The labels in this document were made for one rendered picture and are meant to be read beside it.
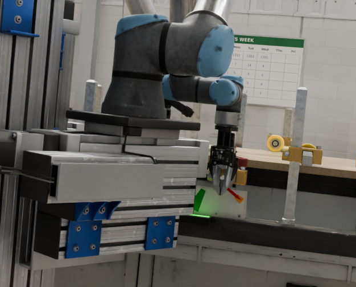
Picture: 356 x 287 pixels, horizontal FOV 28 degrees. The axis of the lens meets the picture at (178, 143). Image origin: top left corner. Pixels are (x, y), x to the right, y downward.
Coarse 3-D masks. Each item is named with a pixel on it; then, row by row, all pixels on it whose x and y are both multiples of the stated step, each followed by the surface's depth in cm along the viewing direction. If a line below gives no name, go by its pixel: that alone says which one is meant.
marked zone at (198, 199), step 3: (201, 189) 250; (198, 192) 250; (201, 192) 250; (204, 192) 250; (198, 195) 250; (201, 195) 250; (195, 198) 250; (198, 198) 250; (201, 198) 250; (195, 201) 250; (198, 201) 250; (201, 201) 250; (195, 204) 250; (198, 204) 250; (195, 207) 250; (198, 207) 250; (195, 210) 250
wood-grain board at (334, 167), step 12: (240, 156) 278; (252, 156) 286; (264, 156) 293; (276, 156) 302; (264, 168) 262; (276, 168) 261; (288, 168) 261; (300, 168) 260; (312, 168) 259; (324, 168) 258; (336, 168) 262; (348, 168) 268
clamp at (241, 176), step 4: (240, 172) 247; (244, 172) 247; (220, 176) 248; (236, 176) 247; (240, 176) 247; (244, 176) 247; (208, 180) 251; (236, 180) 247; (240, 180) 247; (244, 180) 247; (240, 184) 247; (244, 184) 247
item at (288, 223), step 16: (192, 224) 249; (224, 224) 247; (240, 224) 246; (256, 224) 245; (272, 224) 245; (288, 224) 245; (224, 240) 248; (240, 240) 246; (256, 240) 245; (272, 240) 244; (288, 240) 243; (304, 240) 242; (320, 240) 241; (336, 240) 240; (352, 240) 240; (352, 256) 240
